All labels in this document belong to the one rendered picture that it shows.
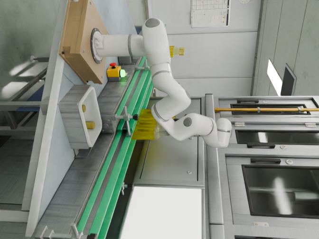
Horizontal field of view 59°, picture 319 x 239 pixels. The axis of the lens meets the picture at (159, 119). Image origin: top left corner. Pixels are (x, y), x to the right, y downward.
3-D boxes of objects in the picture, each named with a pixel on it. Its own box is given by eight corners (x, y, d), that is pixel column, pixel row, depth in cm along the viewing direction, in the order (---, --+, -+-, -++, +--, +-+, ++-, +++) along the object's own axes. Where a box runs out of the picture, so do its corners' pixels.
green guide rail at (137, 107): (117, 130, 141) (132, 130, 140) (116, 128, 141) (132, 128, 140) (158, 32, 288) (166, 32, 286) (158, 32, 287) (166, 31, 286)
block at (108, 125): (100, 134, 138) (114, 134, 137) (97, 117, 133) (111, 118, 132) (102, 130, 141) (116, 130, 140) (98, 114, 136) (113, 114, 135)
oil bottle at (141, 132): (119, 139, 149) (160, 140, 146) (118, 131, 146) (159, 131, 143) (122, 133, 153) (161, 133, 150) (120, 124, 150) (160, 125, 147)
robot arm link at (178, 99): (143, 82, 113) (147, 112, 105) (168, 63, 106) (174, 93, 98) (165, 95, 122) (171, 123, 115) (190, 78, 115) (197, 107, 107)
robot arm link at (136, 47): (131, 62, 126) (167, 61, 124) (125, 40, 115) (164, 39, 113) (134, 46, 131) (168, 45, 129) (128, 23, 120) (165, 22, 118)
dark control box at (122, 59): (118, 64, 191) (130, 63, 190) (117, 52, 187) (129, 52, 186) (121, 59, 198) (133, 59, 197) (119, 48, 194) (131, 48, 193)
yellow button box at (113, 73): (107, 81, 168) (119, 81, 167) (105, 69, 164) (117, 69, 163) (110, 76, 174) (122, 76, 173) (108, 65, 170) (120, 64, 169)
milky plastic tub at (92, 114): (71, 149, 121) (91, 150, 119) (58, 104, 109) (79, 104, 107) (85, 126, 135) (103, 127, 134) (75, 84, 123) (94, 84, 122)
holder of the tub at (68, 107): (73, 158, 124) (90, 159, 123) (57, 104, 109) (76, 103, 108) (87, 135, 138) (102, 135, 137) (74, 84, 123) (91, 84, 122)
